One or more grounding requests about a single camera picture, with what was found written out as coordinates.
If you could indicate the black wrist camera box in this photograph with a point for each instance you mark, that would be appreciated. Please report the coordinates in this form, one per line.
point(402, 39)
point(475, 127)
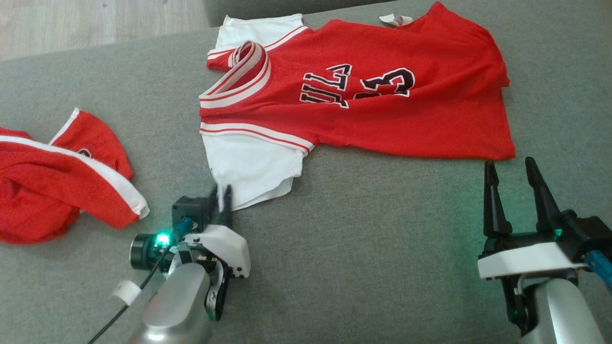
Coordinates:
point(191, 210)
point(585, 231)

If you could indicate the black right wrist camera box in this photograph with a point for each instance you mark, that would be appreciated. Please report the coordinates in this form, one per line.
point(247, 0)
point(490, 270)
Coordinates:
point(585, 231)

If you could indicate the grey fabric sofa seat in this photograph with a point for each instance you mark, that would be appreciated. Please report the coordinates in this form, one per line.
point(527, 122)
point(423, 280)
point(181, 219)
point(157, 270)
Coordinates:
point(358, 263)

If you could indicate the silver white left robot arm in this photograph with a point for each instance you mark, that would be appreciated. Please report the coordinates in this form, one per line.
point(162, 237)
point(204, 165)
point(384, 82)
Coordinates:
point(172, 306)

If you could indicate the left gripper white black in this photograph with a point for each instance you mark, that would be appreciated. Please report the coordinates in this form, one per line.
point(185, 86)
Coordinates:
point(224, 248)

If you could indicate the red basketball shorts white stripe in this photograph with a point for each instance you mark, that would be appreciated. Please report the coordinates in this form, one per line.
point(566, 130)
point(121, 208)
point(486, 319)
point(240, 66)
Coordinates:
point(48, 191)

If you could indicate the black cylinder with silver rim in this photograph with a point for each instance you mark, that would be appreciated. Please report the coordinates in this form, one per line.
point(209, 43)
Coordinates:
point(143, 251)

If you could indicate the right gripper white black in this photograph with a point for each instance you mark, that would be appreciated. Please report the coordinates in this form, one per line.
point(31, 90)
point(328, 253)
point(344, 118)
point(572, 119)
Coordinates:
point(526, 260)

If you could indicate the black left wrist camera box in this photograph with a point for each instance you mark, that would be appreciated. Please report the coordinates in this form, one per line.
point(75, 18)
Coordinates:
point(191, 210)

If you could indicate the red basketball jersey white sleeves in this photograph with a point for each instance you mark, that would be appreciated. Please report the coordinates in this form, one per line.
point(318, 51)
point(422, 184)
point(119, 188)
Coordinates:
point(406, 124)

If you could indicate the grey fabric sofa cushion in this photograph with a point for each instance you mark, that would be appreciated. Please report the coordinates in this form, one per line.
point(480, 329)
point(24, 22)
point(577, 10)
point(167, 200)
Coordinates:
point(267, 9)

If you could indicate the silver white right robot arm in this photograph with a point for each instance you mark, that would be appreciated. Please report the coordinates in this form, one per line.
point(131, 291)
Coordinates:
point(559, 310)

